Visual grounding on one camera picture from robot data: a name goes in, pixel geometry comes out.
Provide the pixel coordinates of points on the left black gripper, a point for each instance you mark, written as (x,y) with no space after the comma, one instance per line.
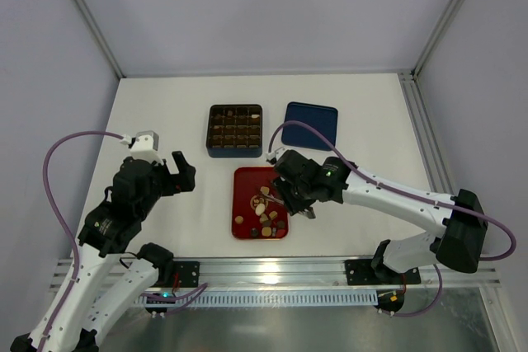
(170,179)

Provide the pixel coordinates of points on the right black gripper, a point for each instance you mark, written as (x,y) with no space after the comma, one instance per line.
(294,199)

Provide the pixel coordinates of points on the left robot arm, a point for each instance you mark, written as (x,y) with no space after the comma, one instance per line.
(80,317)

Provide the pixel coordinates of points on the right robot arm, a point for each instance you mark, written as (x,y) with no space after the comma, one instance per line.
(452,230)

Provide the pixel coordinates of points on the blue chocolate tin box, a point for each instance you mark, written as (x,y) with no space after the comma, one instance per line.
(239,136)

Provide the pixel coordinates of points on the red lacquer tray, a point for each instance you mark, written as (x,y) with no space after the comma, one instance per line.
(269,218)

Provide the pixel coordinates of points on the blue tin lid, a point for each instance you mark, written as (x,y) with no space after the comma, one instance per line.
(321,118)

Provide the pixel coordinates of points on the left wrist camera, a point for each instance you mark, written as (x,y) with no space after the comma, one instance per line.
(145,147)

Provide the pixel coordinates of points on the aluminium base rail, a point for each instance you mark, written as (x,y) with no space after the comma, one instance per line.
(321,272)

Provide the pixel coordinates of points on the left black mount plate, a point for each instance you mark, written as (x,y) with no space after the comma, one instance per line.
(186,274)

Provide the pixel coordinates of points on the black mount plate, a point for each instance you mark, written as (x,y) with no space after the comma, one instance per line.
(186,274)
(363,272)

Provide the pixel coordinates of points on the right black mount plate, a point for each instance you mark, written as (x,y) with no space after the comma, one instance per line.
(363,272)

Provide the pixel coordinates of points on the white cable duct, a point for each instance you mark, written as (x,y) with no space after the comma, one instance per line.
(270,298)

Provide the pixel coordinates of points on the right aluminium side rail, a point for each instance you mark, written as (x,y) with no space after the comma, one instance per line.
(435,165)

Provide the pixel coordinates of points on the left aluminium frame post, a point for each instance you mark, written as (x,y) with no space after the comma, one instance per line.
(97,35)

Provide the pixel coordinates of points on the aluminium frame post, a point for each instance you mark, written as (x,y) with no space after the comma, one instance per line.
(97,35)
(444,22)

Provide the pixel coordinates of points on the right aluminium frame post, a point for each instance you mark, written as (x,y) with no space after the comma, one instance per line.
(444,22)

